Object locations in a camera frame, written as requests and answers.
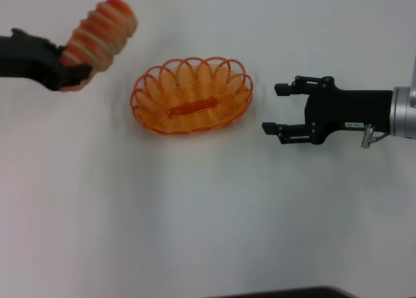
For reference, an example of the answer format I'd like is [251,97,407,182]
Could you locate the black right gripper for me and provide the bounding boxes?
[261,74,394,146]

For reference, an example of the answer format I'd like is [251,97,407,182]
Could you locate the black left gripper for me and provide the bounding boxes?
[0,27,93,92]

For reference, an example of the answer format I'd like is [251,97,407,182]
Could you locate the orange striped bread loaf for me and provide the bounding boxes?
[59,0,140,93]

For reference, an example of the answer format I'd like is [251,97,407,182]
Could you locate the orange wire basket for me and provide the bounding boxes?
[129,55,255,137]

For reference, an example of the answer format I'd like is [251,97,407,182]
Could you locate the grey cable with metal connector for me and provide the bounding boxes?
[360,124,391,149]

